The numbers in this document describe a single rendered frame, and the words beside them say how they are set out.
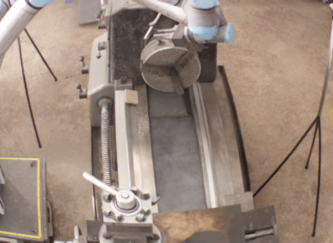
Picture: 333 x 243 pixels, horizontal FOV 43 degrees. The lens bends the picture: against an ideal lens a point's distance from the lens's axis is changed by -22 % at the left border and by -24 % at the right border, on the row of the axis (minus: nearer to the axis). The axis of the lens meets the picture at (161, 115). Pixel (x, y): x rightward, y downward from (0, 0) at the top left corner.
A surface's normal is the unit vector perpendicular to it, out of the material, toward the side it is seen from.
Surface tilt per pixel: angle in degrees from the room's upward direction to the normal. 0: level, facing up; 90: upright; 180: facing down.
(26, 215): 0
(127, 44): 90
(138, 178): 0
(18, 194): 0
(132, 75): 90
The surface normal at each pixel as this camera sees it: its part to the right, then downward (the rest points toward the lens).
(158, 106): 0.01, -0.73
